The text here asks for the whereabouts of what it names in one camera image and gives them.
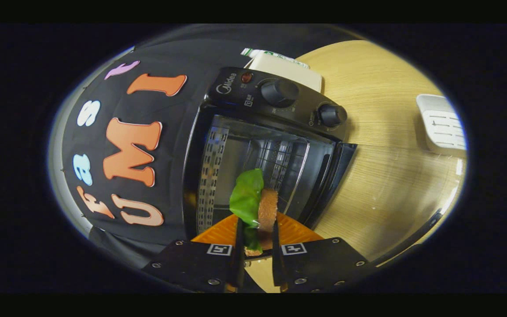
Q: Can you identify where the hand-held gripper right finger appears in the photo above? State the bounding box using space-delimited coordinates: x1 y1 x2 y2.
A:
271 211 378 294

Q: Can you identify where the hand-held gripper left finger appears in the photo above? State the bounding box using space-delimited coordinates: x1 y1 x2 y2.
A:
141 214 246 294

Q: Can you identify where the white bread lettuce sandwich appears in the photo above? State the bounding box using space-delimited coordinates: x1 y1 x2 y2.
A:
229 168 279 257

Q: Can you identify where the black toaster oven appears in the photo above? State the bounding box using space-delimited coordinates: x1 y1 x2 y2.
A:
182 66 359 241

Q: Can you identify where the white pop-up toaster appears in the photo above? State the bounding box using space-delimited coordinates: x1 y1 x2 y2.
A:
246 52 323 93

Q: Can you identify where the black backdrop cloth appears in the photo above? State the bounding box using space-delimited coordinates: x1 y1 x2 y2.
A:
49 24 364 270

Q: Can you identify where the white rectangular tray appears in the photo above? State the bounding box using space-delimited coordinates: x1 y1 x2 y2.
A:
415 93 468 156

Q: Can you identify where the white bottle green label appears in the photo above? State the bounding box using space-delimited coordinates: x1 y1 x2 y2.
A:
241 48 312 70

